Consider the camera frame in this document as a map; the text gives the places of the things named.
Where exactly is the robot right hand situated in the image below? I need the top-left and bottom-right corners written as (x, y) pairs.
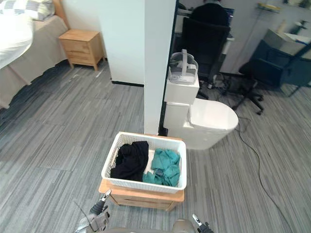
top-left (191, 213), bottom-right (215, 233)

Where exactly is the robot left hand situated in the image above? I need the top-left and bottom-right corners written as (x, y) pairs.
top-left (90, 189), bottom-right (112, 215)

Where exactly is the white plastic laundry basket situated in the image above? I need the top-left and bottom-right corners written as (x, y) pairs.
top-left (101, 132), bottom-right (188, 194)

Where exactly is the low wooden cabinet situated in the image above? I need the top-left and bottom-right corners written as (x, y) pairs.
top-left (98, 132), bottom-right (186, 212)

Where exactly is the robot torso grey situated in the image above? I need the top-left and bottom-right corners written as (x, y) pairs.
top-left (106, 226), bottom-right (173, 233)

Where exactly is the black garment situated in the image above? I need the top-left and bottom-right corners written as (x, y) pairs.
top-left (110, 140), bottom-right (150, 183)

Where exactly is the teal garment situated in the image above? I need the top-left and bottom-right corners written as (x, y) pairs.
top-left (142, 148), bottom-right (182, 187)

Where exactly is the white toilet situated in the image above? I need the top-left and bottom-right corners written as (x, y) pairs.
top-left (163, 78), bottom-right (239, 150)

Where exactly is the white VR headset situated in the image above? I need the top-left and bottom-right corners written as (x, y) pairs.
top-left (169, 49), bottom-right (199, 86)

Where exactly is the wooden bedside table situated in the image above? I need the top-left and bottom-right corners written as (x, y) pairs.
top-left (58, 29), bottom-right (106, 72)

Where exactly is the bed with beige skirt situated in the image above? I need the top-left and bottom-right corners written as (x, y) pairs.
top-left (0, 14), bottom-right (70, 110)

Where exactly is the black office chair low back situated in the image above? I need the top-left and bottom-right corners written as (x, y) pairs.
top-left (231, 39), bottom-right (291, 116)

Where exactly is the black office chair high back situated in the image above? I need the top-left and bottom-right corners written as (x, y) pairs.
top-left (180, 17), bottom-right (232, 100)

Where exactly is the white duvet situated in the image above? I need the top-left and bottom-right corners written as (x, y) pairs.
top-left (0, 12), bottom-right (35, 70)

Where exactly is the wooden headboard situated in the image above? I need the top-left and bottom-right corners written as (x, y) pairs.
top-left (52, 0), bottom-right (71, 31)

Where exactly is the grey desk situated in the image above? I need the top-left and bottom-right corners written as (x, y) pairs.
top-left (262, 28), bottom-right (311, 98)

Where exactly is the checked pillow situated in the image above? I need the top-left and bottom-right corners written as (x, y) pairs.
top-left (0, 0), bottom-right (55, 21)

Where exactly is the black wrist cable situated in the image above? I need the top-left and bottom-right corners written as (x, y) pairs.
top-left (73, 200), bottom-right (95, 231)

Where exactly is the black floor cable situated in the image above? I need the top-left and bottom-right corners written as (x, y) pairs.
top-left (235, 116), bottom-right (296, 233)

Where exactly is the tangle of cables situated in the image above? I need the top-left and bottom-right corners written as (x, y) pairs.
top-left (198, 72), bottom-right (246, 98)

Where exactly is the yellow tool on wall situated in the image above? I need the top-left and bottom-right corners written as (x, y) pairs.
top-left (257, 1), bottom-right (280, 13)

